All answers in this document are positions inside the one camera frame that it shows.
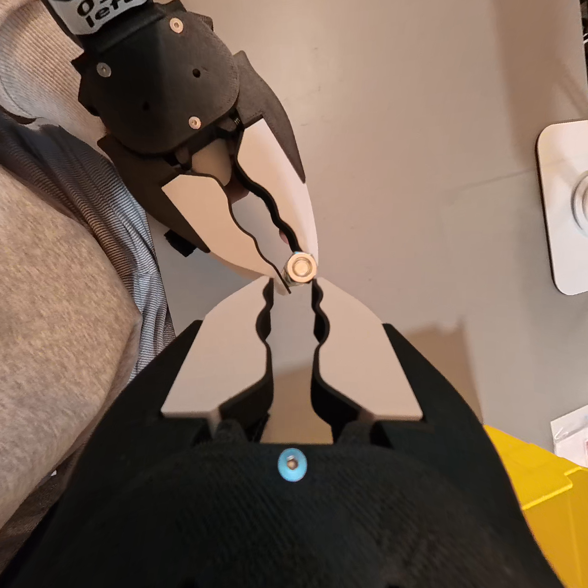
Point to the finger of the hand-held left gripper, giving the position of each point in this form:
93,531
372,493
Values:
206,211
280,183

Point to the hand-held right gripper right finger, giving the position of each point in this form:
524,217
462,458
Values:
367,363

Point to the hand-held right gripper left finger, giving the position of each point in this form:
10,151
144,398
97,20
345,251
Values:
225,358

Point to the silver bolt with nuts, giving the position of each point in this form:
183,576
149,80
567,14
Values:
301,267

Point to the person's left forearm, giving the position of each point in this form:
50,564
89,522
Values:
32,69

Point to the grey desk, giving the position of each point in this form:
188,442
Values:
413,138

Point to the person's left hand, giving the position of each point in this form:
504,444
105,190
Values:
238,193

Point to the striped grey shirt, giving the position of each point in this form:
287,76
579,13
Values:
115,216

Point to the person's grey hoodie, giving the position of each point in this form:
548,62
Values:
55,344

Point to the yellow plastic bin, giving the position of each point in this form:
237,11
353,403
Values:
542,505

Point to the white document stand base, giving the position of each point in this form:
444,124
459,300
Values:
558,206

